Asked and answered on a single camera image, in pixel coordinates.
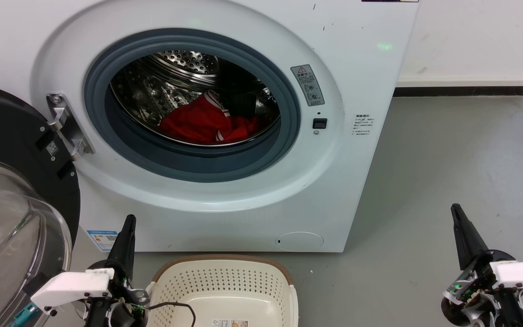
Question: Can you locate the cream perforated laundry basket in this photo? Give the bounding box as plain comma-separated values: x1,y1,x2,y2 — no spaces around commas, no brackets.
146,254,299,327

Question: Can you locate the white front-load washing machine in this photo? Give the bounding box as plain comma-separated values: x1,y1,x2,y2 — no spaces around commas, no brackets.
0,0,421,253

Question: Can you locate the round filter cover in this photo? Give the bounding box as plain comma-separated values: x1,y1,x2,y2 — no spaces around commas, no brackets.
275,232,325,251

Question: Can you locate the washing machine steel drum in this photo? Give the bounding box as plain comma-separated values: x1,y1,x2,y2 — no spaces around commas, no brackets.
109,50,281,147

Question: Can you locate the metal door hinge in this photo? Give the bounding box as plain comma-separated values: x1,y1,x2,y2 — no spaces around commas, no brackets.
46,93,95,162

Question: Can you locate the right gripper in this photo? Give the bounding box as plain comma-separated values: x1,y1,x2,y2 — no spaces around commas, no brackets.
441,203,523,327

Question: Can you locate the small printed text label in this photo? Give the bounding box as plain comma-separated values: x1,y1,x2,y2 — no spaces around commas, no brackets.
352,114,374,137

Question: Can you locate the grey warning label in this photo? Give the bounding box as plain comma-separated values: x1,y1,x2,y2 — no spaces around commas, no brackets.
290,64,325,107

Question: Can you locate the grey rubber door gasket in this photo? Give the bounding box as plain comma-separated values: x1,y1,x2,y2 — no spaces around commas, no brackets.
84,28,301,183

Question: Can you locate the blue energy sticker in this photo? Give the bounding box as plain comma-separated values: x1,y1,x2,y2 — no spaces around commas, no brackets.
87,230,119,252

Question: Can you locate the thin black cable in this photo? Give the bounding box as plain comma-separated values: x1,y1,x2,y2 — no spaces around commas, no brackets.
146,301,197,327

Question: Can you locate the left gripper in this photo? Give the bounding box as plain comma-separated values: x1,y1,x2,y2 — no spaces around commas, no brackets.
84,214,149,327

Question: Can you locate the dark wall baseboard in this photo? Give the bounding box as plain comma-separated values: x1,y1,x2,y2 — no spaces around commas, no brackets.
393,85,523,97

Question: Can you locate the black glass washer door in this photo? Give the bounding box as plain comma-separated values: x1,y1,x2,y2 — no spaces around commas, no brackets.
0,82,81,327

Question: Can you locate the red garment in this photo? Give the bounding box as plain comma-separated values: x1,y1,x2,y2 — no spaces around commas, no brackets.
157,89,261,145

